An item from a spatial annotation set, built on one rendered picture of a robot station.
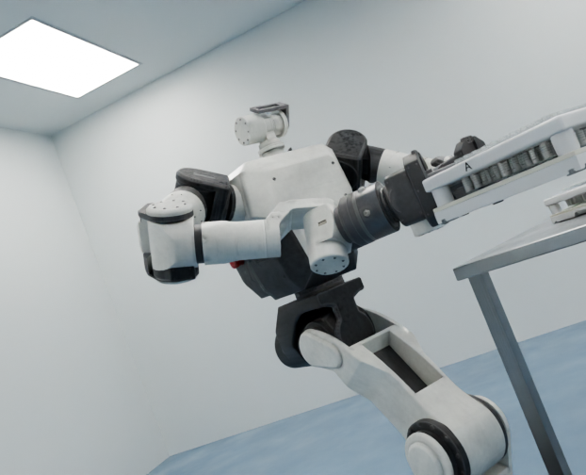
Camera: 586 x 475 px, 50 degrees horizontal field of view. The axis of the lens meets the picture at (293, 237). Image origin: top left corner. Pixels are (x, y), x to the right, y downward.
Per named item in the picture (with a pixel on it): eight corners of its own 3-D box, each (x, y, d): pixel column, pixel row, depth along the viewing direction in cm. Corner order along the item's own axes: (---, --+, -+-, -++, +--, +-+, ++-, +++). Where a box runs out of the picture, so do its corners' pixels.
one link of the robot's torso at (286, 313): (281, 377, 157) (255, 311, 158) (320, 357, 165) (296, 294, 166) (345, 368, 134) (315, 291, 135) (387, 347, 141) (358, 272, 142)
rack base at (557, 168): (675, 131, 88) (667, 116, 88) (581, 169, 75) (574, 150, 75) (531, 187, 109) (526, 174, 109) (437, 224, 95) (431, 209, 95)
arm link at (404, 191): (423, 151, 104) (359, 180, 109) (409, 148, 95) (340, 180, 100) (453, 221, 103) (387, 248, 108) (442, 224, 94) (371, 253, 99)
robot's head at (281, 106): (247, 139, 148) (246, 106, 144) (276, 132, 152) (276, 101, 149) (263, 145, 143) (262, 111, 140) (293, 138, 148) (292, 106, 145)
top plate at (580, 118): (660, 98, 89) (654, 85, 89) (564, 130, 75) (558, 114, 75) (520, 160, 109) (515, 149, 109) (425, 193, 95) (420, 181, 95)
